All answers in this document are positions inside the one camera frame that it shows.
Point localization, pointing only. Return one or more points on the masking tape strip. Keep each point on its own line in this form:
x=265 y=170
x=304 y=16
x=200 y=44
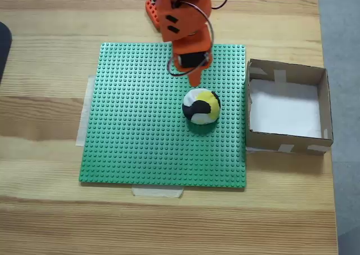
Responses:
x=84 y=111
x=249 y=151
x=157 y=192

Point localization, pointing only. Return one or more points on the open cardboard box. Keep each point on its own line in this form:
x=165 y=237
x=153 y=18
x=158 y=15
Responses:
x=287 y=146

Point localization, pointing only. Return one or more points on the green studded baseplate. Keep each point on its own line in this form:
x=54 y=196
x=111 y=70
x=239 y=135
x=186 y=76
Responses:
x=126 y=139

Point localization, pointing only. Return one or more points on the white black yellow soft ball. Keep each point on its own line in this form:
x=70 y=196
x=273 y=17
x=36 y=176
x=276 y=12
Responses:
x=201 y=106

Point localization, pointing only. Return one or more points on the black rounded object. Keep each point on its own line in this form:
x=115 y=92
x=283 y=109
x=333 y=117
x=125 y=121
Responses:
x=4 y=49

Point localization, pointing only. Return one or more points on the white paper sheet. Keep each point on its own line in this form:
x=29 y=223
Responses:
x=284 y=111

